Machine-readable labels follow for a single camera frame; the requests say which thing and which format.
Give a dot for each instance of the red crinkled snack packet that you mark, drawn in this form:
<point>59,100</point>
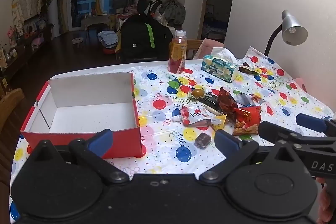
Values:
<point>246,116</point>

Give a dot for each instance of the patterned television cover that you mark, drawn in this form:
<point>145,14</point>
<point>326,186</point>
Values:
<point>26,6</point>

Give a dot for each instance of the white red spout pouch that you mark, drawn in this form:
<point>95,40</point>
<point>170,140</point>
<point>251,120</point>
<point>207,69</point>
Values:
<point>191,115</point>

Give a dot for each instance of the red cardboard box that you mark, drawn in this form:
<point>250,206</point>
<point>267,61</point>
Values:
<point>78,100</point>

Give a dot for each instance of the yellow paper bag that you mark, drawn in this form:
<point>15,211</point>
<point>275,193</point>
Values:
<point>3,60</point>

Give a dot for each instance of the dark green snack packet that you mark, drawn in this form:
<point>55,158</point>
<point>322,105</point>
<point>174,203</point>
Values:
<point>210,102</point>

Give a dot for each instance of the grey jacket pile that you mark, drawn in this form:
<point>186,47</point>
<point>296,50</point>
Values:
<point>173,10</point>

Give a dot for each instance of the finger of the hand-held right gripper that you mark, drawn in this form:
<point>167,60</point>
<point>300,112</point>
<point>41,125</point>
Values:
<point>311,122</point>
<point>275,132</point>

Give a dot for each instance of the yellow giraffe toy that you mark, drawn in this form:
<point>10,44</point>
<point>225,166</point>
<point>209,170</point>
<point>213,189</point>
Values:
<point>95,3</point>

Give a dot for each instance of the pink flower bunch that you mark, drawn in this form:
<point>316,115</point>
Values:
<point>11,33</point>

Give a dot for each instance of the golden brown round candy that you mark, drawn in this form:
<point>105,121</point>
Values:
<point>197,93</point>

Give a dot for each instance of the shiny red-brown snack packet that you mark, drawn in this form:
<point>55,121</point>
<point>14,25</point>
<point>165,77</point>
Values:
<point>227,103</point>

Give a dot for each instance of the green potted plant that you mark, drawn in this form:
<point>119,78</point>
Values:
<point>46,1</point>

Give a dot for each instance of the curved-back wooden chair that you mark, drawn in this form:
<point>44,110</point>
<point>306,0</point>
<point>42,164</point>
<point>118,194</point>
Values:
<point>10,108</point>

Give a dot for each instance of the grey desk lamp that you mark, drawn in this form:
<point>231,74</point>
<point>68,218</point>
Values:
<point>294,29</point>

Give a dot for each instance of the blue clothes pile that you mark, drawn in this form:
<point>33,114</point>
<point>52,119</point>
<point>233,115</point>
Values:
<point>107,39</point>

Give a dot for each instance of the black backpack green stripe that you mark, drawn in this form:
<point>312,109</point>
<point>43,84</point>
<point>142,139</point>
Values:
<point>141,37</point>

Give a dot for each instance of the low coffee table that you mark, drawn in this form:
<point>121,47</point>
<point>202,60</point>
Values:
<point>94,20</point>

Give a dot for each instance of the pink cloth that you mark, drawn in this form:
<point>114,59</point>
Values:
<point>210,46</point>

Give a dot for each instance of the balloon print tablecloth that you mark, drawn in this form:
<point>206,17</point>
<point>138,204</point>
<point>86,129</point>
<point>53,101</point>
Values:
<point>162,153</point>

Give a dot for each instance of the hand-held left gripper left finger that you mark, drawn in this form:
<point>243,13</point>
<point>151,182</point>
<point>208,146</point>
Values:
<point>101,140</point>

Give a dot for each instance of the white silver snack packet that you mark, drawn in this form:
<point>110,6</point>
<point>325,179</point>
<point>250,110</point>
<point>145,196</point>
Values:
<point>245,99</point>

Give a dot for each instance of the small white stool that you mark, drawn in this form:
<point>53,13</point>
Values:
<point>78,40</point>

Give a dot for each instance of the orange juice bottle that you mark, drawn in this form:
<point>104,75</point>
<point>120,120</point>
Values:
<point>178,56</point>

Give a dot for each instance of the white standing air conditioner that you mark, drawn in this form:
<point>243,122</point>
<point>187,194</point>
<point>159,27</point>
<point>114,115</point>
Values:
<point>53,8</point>

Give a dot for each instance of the person's right hand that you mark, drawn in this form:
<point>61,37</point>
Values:
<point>323,200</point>

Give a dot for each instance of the teal tissue box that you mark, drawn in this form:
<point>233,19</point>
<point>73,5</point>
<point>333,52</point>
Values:
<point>218,67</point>

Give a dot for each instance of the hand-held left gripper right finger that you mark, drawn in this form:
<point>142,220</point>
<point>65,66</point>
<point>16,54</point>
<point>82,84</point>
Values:
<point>226,140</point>

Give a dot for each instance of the purple candy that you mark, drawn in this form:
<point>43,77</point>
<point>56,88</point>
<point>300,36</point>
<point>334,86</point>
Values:
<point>202,140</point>

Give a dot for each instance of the small yellow snack packet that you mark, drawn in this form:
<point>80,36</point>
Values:
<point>219,121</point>

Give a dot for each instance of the open dark snack wrapper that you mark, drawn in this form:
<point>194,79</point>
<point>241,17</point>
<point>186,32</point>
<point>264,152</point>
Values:
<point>248,70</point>

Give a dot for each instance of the dark television cabinet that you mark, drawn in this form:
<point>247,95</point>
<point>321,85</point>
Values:
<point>23,56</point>

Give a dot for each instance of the pink plush toy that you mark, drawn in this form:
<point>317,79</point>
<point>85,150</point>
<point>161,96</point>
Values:
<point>38,40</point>

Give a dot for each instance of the slatted wooden chair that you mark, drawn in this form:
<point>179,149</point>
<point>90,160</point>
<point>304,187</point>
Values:
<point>193,47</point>

